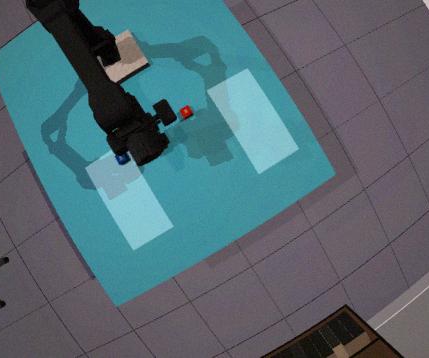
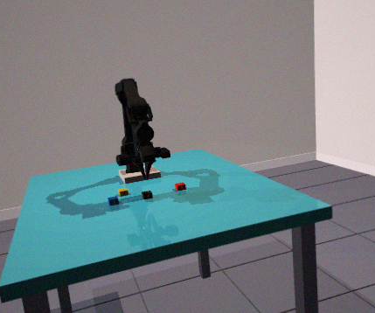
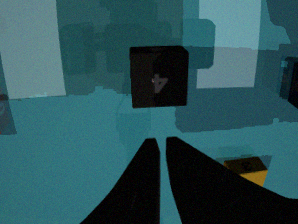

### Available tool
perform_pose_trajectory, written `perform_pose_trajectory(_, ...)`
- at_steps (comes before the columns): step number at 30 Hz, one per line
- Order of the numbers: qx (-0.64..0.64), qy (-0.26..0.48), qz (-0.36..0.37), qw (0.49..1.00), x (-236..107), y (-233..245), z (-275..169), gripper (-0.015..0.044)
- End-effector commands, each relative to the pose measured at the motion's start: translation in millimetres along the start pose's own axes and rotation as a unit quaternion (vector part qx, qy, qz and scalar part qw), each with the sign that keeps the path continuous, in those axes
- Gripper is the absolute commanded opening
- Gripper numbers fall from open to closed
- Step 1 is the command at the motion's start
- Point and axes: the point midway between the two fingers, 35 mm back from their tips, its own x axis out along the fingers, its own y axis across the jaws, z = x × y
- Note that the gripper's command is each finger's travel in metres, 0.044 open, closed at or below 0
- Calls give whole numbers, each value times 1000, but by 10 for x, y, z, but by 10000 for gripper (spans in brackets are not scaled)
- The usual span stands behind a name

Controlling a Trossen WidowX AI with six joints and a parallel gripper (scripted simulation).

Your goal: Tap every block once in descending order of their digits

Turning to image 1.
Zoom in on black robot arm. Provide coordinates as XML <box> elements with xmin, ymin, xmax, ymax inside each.
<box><xmin>25</xmin><ymin>0</ymin><xmax>170</xmax><ymax>166</ymax></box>

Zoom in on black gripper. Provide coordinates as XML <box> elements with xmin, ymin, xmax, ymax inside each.
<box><xmin>107</xmin><ymin>99</ymin><xmax>177</xmax><ymax>156</ymax></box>

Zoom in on blue block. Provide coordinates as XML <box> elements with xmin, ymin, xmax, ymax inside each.
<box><xmin>115</xmin><ymin>153</ymin><xmax>129</xmax><ymax>166</ymax></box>

